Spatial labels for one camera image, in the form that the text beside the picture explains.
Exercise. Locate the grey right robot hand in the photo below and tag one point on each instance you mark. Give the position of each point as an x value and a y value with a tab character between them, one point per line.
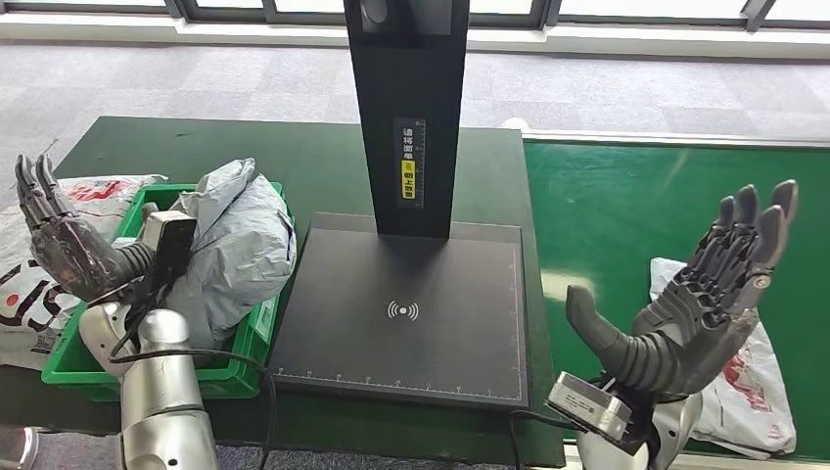
694	331

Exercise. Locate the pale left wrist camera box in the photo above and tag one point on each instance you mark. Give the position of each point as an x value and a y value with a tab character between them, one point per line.
170	240

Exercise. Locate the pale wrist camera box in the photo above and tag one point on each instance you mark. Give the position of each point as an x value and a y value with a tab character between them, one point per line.
170	240
587	402

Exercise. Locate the green plastic crate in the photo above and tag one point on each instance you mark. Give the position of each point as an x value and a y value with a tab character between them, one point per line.
233	383

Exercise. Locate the white conveyor frame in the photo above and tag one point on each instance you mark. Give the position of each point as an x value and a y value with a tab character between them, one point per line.
648	138

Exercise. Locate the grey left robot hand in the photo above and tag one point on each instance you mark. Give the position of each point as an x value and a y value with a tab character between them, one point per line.
71	253

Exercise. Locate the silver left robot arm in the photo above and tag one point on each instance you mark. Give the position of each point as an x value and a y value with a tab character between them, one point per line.
162	402

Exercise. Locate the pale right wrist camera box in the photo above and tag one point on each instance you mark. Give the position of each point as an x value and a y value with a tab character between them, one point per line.
587	402

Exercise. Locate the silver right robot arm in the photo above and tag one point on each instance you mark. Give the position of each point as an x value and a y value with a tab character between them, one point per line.
674	428

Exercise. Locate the white grey base part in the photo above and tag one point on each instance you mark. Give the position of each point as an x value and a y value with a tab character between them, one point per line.
23	447

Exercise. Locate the large white printed parcel bag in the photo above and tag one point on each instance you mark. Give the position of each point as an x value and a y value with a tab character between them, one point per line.
26	337

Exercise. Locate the green conveyor belt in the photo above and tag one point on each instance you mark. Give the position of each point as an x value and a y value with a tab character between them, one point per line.
616	207

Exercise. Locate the grey parcel with red stripe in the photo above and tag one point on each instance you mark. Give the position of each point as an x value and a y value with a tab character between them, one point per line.
746	389

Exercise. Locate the black inbound scanner machine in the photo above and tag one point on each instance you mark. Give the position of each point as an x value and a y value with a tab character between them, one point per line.
408	78

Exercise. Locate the dark window frame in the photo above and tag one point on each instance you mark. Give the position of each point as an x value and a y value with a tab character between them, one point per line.
227	10

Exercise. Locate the white window sill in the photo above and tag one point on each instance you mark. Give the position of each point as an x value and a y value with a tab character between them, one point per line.
648	42

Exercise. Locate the grey parcel with red smear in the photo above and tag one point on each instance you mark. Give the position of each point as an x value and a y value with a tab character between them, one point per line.
246	227

